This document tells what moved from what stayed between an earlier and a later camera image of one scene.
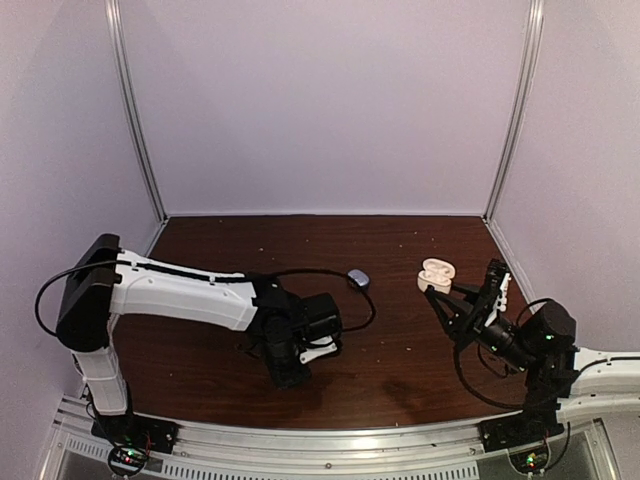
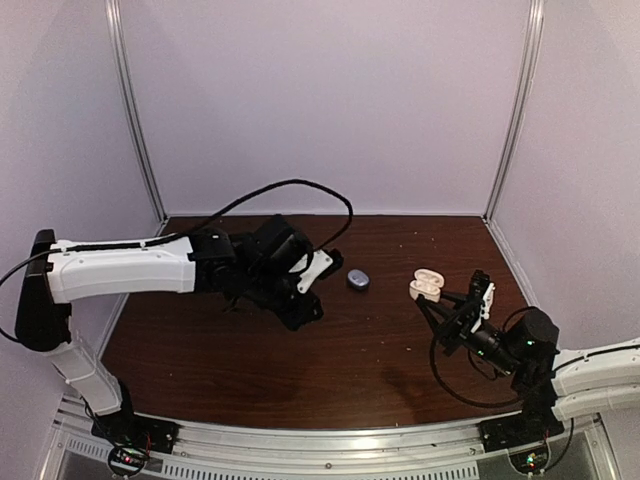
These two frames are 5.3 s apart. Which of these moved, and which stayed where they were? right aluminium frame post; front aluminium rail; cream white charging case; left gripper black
Moved: left gripper black; cream white charging case
Stayed: front aluminium rail; right aluminium frame post
